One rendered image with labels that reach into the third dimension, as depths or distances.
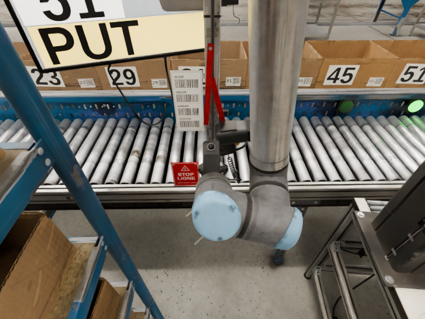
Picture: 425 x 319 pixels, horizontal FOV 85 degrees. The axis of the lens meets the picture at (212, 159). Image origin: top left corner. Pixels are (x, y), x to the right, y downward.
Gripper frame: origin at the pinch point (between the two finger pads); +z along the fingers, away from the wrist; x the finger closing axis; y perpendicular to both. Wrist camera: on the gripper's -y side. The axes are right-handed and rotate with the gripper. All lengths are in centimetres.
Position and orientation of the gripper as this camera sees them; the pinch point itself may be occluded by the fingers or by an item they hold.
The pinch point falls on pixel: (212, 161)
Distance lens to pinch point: 77.9
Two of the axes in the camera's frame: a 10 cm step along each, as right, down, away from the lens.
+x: 10.0, -0.1, 0.1
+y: 0.1, 9.7, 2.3
